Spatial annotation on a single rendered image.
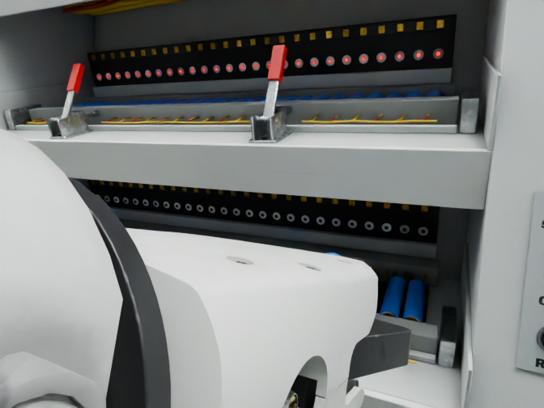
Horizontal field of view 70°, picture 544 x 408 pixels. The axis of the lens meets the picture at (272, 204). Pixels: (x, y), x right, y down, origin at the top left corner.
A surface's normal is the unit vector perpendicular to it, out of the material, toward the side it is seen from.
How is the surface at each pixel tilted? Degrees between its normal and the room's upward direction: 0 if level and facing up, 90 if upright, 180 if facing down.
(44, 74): 90
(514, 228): 90
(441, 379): 19
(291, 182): 109
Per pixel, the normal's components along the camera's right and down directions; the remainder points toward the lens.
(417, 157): -0.40, 0.38
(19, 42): 0.91, 0.08
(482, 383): -0.41, 0.07
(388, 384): -0.09, -0.92
